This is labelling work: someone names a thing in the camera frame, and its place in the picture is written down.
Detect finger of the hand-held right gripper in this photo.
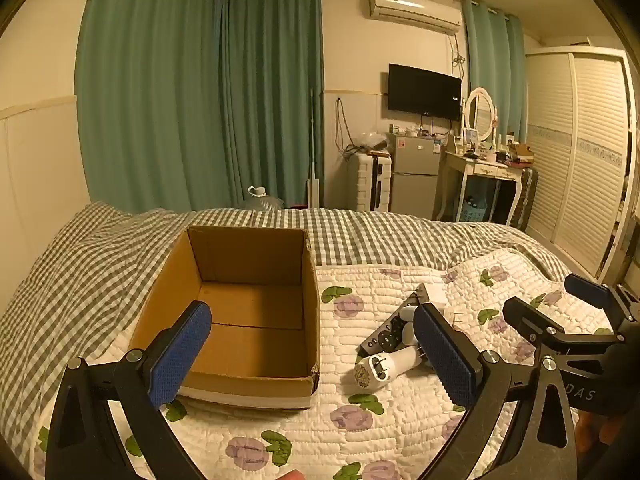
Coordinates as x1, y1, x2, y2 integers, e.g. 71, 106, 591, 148
564, 274, 640, 323
502, 297, 627, 357

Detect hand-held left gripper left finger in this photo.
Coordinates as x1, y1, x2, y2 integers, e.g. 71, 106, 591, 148
46, 301, 213, 480

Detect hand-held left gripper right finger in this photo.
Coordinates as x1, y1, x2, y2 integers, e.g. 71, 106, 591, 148
413, 303, 586, 480

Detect white charger plug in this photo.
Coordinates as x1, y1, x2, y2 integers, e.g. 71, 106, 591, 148
353, 345, 432, 392

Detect black remote control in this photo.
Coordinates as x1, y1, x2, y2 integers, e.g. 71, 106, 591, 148
359, 297, 421, 358

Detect cardboard box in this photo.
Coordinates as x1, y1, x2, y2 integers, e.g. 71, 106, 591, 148
127, 225, 322, 411

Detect person's right hand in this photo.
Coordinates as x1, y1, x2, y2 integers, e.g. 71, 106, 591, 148
575, 407, 632, 450

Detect white floral quilt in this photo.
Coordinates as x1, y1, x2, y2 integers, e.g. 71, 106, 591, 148
30, 247, 626, 480

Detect dark suitcase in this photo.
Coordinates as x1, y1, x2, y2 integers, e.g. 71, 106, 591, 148
510, 166, 540, 233

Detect grey checked blanket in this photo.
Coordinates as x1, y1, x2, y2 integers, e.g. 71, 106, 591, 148
0, 201, 571, 461

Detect blue basket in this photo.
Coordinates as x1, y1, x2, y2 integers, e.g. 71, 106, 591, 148
459, 195, 488, 223

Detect white louvred wardrobe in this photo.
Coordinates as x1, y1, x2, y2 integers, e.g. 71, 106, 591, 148
522, 46, 640, 281

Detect brown open box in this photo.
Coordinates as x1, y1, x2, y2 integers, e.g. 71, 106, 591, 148
507, 142, 536, 166

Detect white dressing table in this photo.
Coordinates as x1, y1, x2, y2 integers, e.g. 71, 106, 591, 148
435, 149, 523, 226

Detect clear water jug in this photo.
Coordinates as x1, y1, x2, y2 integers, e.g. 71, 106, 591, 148
240, 186, 285, 211

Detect silver small fridge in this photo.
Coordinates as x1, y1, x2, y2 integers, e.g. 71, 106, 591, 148
389, 132, 443, 218

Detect white oval mirror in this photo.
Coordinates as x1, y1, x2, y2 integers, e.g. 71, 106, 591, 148
464, 87, 500, 143

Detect clear plastic bag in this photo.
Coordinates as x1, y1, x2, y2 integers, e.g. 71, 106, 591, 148
352, 131, 388, 155

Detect white pole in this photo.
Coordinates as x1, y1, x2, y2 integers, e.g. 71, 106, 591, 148
306, 87, 321, 208

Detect light green window curtain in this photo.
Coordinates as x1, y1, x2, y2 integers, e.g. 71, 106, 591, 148
461, 0, 528, 147

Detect wide green curtain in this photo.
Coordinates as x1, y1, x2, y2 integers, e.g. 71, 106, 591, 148
75, 0, 233, 212

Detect narrow green curtain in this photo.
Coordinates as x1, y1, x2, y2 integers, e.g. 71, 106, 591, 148
217, 0, 325, 209

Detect white air conditioner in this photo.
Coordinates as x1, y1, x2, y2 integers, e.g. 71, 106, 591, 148
369, 0, 462, 36

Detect black wall television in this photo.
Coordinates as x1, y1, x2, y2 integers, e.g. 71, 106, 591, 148
387, 63, 462, 122

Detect dark wall cable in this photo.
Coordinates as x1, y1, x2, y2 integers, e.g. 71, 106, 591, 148
334, 97, 355, 155

